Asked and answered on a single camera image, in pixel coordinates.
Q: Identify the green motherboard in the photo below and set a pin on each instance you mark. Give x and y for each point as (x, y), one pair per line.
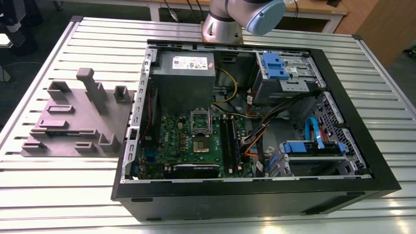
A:
(169, 146)

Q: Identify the black PC case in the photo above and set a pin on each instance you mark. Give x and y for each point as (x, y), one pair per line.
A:
(247, 202)

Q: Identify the black graphics card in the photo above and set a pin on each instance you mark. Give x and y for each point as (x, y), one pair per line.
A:
(195, 170)

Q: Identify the grey plastic parts rack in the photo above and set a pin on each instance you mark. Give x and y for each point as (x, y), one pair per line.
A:
(82, 122)

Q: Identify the brown wooden cabinet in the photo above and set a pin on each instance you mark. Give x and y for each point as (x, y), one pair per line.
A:
(383, 29)

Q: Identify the hard disk in blue carrier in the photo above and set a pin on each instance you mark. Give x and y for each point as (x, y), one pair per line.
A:
(299, 147)

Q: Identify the CPU socket gold contacts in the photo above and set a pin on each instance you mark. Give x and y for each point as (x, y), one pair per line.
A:
(201, 146)

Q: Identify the grey metal drive cage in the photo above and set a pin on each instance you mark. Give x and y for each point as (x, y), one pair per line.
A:
(293, 87)

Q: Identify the blue plastic drive latch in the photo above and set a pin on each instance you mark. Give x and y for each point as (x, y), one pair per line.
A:
(275, 65)

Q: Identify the black RAM stick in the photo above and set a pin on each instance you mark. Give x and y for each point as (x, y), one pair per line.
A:
(235, 141)

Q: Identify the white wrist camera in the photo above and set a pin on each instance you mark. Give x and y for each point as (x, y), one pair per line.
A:
(5, 39)

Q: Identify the grey metal disk bay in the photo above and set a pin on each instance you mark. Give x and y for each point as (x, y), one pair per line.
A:
(317, 158)

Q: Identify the green RAM stick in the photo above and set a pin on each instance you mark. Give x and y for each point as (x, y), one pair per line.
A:
(62, 133)

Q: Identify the grey power supply unit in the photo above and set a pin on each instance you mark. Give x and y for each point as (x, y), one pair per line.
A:
(182, 85)

